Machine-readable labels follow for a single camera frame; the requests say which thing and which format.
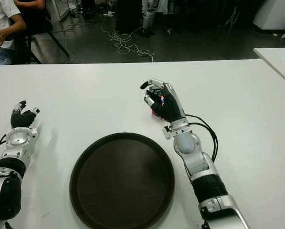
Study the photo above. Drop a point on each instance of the black cabinet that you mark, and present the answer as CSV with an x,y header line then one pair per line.
x,y
129,14

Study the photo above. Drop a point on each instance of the white machine housing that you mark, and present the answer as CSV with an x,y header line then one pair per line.
x,y
276,14

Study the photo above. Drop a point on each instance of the person in black shirt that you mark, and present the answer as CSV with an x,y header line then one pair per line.
x,y
34,16

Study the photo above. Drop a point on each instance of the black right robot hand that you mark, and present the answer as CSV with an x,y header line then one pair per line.
x,y
171,107

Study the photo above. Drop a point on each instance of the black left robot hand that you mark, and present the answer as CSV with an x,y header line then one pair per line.
x,y
20,119

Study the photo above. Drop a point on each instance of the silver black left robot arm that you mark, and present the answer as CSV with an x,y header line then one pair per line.
x,y
13,140

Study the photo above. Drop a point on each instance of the multicoloured Rubik's cube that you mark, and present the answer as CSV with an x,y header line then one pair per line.
x,y
163,99

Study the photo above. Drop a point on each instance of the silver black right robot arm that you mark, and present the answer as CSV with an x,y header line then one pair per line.
x,y
209,186

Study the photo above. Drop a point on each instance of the white power strip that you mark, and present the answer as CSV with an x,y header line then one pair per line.
x,y
108,14

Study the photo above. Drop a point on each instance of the white cabinet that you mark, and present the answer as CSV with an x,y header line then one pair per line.
x,y
58,9

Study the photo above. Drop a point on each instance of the black chair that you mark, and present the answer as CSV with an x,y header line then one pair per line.
x,y
27,45

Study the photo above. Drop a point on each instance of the white side table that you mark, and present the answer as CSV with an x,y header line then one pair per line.
x,y
278,57

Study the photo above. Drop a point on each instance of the silver humanoid robot legs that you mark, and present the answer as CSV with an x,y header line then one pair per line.
x,y
148,16

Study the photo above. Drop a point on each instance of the dark brown round plate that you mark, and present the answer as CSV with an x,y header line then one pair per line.
x,y
122,181

